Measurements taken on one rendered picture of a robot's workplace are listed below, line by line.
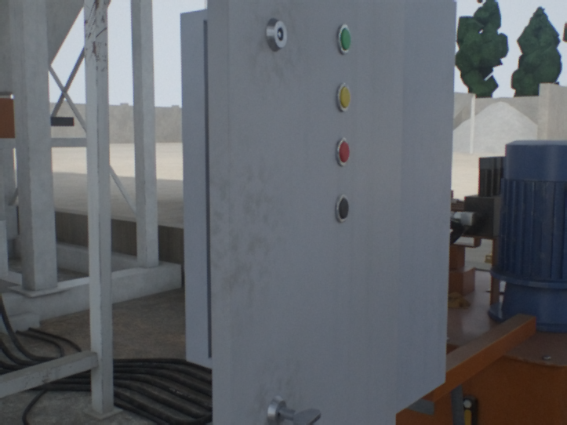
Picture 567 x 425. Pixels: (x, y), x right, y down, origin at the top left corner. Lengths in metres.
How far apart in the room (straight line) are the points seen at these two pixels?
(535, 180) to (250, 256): 1.10
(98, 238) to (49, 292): 1.52
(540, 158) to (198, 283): 0.82
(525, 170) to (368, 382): 0.86
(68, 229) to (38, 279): 1.82
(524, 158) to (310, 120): 1.00
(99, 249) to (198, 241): 1.34
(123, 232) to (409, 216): 4.27
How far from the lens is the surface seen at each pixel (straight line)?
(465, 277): 1.87
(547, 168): 1.57
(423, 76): 0.97
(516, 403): 1.46
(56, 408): 2.78
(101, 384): 2.61
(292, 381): 0.65
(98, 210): 2.42
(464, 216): 1.69
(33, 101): 3.88
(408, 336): 0.99
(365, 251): 0.78
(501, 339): 1.40
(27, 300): 3.93
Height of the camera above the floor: 1.05
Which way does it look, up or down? 7 degrees down
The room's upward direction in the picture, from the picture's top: straight up
